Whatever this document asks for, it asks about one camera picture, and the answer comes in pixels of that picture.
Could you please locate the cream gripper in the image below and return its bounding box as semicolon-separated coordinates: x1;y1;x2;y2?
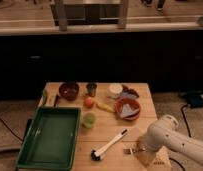
135;140;156;166

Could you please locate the silver metal fork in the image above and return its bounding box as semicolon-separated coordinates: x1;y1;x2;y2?
123;148;145;155

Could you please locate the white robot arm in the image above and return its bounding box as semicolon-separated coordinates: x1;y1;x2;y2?
137;115;203;166

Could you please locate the green plastic cup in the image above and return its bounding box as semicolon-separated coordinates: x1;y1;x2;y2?
82;113;96;128

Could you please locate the dark metal cup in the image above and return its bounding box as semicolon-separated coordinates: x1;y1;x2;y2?
86;82;97;97

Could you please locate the grey cloth in bowl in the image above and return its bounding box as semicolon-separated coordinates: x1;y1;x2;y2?
120;104;139;118

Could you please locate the white black dish brush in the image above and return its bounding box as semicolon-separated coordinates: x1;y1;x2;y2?
91;129;128;161

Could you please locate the orange bowl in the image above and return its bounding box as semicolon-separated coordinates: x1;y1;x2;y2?
114;98;141;121

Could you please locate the dark grape bunch toy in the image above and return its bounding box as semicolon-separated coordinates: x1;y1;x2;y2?
122;85;139;98

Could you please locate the yellow banana toy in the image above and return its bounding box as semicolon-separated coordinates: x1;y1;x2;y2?
96;102;114;113

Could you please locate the dark blue floor device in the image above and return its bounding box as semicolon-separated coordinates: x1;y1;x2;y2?
179;91;203;108

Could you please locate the orange fruit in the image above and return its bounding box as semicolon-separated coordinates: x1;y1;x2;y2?
84;97;95;108

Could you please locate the green plastic tray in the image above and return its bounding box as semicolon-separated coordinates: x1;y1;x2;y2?
15;107;81;171

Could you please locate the dark red bowl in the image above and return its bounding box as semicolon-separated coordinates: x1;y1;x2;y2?
59;82;79;101

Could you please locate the green vegetable toy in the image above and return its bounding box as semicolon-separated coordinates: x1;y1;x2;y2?
41;89;47;106

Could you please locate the black power cable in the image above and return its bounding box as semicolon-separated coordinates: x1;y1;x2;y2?
168;104;196;171

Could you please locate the black utensil handle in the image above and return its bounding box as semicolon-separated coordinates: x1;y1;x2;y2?
53;95;60;107

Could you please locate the black cable left floor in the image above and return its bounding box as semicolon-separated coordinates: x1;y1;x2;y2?
0;112;24;142

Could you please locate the white stool frame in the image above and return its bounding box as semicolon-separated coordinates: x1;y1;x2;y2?
50;0;129;31

